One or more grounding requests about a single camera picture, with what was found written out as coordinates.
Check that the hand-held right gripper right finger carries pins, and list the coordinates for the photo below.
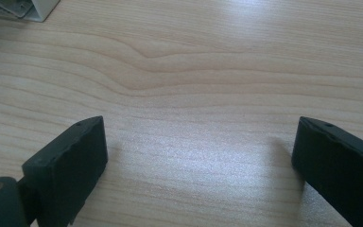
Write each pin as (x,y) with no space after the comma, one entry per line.
(340,170)

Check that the clear plastic organizer box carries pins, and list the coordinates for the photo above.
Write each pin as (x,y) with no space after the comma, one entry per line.
(41,9)

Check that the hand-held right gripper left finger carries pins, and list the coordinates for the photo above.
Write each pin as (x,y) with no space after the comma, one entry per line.
(72,164)

